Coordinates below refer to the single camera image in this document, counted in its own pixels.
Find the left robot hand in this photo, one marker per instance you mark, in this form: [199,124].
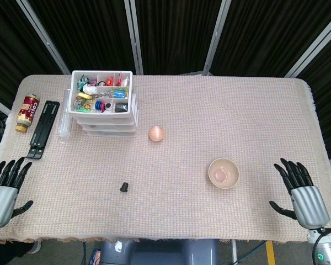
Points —
[1,198]

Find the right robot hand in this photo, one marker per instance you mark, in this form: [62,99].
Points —
[309,204]

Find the small black rubber cap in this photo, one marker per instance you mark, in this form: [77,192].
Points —
[124,187]

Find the white plastic drawer organizer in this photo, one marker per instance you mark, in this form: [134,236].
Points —
[99,114]

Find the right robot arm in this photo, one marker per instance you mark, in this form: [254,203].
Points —
[329,251]

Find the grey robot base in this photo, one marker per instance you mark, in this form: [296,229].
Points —
[154,254]

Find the black white sneaker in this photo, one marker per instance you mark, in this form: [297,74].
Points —
[34,248]

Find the beige bowl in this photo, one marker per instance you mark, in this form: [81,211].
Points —
[230,165]

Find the metal table leg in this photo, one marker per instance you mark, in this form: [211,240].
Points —
[234,251]

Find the Costa coffee bottle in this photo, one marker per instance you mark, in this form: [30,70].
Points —
[27,110]

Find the black folding stand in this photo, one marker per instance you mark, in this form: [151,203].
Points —
[48,116]

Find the clear plastic tube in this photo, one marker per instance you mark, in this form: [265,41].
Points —
[64,124]

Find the colourful candy wrappers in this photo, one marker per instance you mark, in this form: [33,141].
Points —
[82,105]

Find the yellow packet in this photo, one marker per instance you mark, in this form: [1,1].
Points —
[84,95]

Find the blue red disc stack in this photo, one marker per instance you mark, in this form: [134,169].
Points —
[99,105]

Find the white rolled object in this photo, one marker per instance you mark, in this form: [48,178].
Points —
[88,89]

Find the black white round piece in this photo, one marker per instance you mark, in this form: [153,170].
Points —
[108,106]

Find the green candy pack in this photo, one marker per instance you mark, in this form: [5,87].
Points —
[82,81]

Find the black hair loop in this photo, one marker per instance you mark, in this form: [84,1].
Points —
[100,82]

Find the beige woven tablecloth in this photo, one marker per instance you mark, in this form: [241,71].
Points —
[182,110]

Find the blue green packet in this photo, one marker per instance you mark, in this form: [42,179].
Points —
[118,92]

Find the orange small toy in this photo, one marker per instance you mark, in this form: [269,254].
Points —
[109,81]

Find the peach ball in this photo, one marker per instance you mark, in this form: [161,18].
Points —
[156,133]

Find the red white packet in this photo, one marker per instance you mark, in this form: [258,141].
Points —
[122,80]

